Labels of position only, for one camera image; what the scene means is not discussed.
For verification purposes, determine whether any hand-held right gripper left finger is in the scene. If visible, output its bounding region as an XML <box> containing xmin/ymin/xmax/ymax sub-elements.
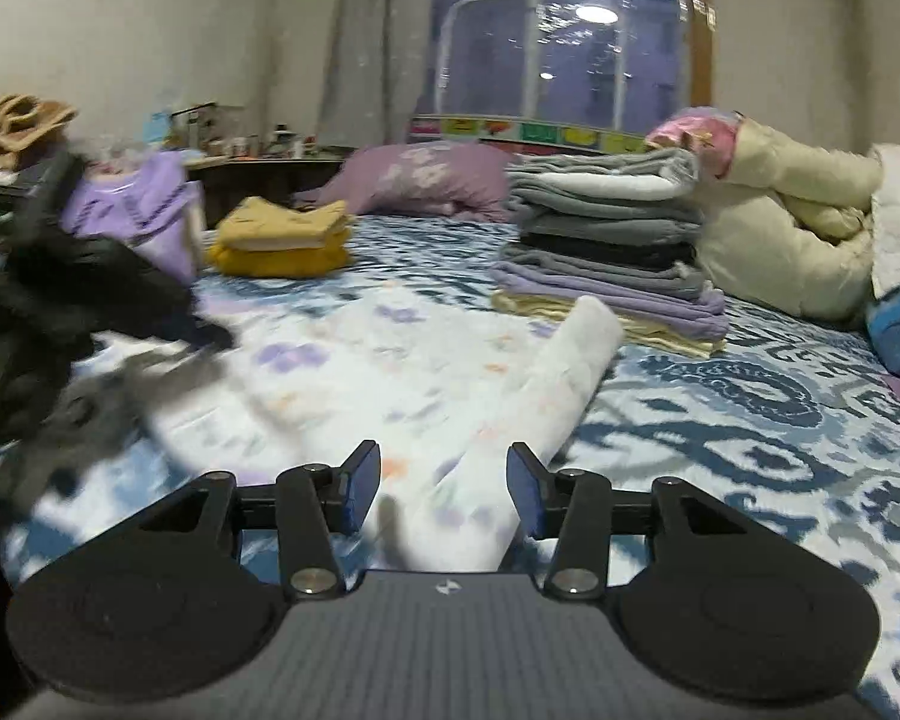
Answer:
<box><xmin>130</xmin><ymin>439</ymin><xmax>383</xmax><ymax>602</ymax></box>

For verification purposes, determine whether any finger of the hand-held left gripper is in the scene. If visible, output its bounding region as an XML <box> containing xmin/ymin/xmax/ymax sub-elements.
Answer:
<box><xmin>120</xmin><ymin>255</ymin><xmax>235</xmax><ymax>466</ymax></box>

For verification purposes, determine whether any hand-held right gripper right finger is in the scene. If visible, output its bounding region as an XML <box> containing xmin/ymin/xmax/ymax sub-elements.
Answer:
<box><xmin>507</xmin><ymin>442</ymin><xmax>755</xmax><ymax>601</ymax></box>

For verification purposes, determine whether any white floral print garment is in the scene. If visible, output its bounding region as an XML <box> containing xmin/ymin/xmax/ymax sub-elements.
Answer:
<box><xmin>67</xmin><ymin>294</ymin><xmax>625</xmax><ymax>572</ymax></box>

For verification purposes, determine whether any yellow folded clothes pile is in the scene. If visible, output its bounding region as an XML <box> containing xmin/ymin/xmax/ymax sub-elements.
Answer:
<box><xmin>205</xmin><ymin>196</ymin><xmax>355</xmax><ymax>280</ymax></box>

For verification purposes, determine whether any stack of folded clothes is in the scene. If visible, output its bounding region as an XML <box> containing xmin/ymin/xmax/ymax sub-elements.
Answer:
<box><xmin>490</xmin><ymin>147</ymin><xmax>731</xmax><ymax>359</ymax></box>

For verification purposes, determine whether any purple garment with dark trim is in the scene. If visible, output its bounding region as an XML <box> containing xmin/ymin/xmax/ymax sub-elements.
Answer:
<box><xmin>60</xmin><ymin>153</ymin><xmax>205</xmax><ymax>284</ymax></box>

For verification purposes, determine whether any dark wooden desk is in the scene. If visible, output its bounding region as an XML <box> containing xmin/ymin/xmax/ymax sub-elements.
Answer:
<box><xmin>184</xmin><ymin>144</ymin><xmax>355</xmax><ymax>230</ymax></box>

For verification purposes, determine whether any blue patterned bed sheet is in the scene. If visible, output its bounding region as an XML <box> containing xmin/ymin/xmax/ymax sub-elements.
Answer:
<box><xmin>0</xmin><ymin>211</ymin><xmax>900</xmax><ymax>720</ymax></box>

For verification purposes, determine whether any tan plush cloth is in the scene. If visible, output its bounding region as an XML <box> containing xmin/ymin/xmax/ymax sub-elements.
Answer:
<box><xmin>0</xmin><ymin>94</ymin><xmax>80</xmax><ymax>163</ymax></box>

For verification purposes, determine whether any purple floral pillow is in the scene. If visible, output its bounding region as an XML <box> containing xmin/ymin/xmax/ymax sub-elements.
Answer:
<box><xmin>294</xmin><ymin>142</ymin><xmax>527</xmax><ymax>224</ymax></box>

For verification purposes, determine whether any grey curtain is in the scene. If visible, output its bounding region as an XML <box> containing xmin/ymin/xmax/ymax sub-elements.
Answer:
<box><xmin>328</xmin><ymin>0</ymin><xmax>439</xmax><ymax>152</ymax></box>

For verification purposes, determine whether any colourful printed strip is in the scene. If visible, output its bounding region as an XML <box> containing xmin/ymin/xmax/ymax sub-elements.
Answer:
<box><xmin>411</xmin><ymin>114</ymin><xmax>655</xmax><ymax>157</ymax></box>

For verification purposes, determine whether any cream puffy jacket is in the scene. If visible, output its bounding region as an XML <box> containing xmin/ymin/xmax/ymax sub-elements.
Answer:
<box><xmin>691</xmin><ymin>118</ymin><xmax>895</xmax><ymax>323</ymax></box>

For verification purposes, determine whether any pink patterned cloth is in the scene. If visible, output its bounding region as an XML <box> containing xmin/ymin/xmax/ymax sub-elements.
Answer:
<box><xmin>645</xmin><ymin>106</ymin><xmax>745</xmax><ymax>160</ymax></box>

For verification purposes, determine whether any window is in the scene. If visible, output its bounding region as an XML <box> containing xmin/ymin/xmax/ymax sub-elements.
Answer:
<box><xmin>417</xmin><ymin>0</ymin><xmax>692</xmax><ymax>137</ymax></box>

